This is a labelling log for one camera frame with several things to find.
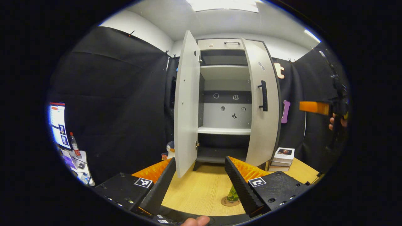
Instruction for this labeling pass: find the green label bottle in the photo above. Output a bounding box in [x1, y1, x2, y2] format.
[227, 185, 241, 202]

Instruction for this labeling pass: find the penguin plush toy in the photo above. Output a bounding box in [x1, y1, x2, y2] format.
[166, 141, 176, 161]

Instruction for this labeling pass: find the computer monitor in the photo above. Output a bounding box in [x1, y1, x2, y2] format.
[49, 102, 71, 150]

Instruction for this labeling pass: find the cluttered white side desk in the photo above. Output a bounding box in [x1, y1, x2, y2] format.
[60, 148, 95, 187]

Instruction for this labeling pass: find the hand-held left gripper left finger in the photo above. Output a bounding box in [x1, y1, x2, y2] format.
[94, 158, 177, 216]

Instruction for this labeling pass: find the grey cabinet door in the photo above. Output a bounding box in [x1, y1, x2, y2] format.
[174, 30, 201, 178]
[240, 38, 281, 167]

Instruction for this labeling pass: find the black backdrop cloth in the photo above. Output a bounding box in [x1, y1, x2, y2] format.
[47, 26, 350, 186]

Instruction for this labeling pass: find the white book with photo cover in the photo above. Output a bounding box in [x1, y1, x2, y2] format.
[274, 147, 295, 161]

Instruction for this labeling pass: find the round brown coaster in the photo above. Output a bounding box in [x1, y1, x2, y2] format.
[221, 196, 242, 207]

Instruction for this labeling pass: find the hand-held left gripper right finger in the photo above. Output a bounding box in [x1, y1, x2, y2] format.
[224, 156, 311, 218]

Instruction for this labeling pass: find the grey white cabinet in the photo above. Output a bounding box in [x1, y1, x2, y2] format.
[174, 30, 281, 178]

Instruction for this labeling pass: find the large ceiling light panel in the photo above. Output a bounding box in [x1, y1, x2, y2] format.
[187, 0, 260, 13]

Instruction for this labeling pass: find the grey book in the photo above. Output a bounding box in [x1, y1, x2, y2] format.
[270, 159, 293, 167]

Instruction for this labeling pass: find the red label bottle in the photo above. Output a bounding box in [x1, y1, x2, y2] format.
[69, 132, 82, 159]

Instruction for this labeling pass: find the grey cabinet drawer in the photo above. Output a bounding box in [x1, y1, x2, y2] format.
[197, 38, 245, 51]

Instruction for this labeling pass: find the small ceiling light panel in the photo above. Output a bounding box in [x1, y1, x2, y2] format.
[304, 29, 322, 43]

